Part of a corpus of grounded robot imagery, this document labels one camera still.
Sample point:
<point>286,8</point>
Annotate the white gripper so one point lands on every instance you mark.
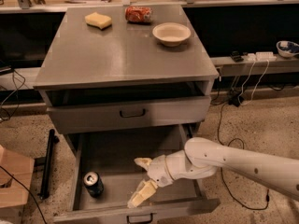
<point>158,169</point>

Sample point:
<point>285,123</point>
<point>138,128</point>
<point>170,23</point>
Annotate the blue pepsi can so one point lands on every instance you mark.
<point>93,184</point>

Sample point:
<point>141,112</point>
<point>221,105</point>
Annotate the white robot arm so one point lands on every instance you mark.
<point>200,158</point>

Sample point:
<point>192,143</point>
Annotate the open middle grey drawer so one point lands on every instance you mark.
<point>111,154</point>

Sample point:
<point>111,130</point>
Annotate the grey metal drawer cabinet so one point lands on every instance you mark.
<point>123,63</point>

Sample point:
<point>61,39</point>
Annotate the red crushed soda can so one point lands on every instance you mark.
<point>138,14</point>

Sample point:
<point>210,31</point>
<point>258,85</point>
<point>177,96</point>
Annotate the black bar on floor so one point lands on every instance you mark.
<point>44,190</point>

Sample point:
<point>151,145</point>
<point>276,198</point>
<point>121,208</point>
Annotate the wooden box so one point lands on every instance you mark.
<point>16,172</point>

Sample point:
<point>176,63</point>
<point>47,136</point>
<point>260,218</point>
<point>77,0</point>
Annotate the white paper bowl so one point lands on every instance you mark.
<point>171,34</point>

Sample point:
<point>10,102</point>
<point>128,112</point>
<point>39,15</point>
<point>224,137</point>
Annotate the black remote device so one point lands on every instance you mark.
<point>235,55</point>

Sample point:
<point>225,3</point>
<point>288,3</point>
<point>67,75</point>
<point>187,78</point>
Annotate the yellow sponge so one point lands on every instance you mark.
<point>98,20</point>

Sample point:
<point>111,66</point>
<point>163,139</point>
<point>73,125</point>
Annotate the white power strip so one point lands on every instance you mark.
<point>262,56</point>

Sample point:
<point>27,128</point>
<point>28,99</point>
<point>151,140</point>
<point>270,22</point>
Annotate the blue white ceramic bowl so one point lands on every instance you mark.
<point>287,49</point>

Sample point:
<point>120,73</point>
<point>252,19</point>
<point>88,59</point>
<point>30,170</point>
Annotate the black drawer handle lower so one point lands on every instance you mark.
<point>140,219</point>

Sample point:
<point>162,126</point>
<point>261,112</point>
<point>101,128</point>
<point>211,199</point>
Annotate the black drawer handle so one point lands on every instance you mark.
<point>140,219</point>
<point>132,114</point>

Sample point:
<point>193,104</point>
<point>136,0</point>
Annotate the black drawer handle upper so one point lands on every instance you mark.
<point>132,114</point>

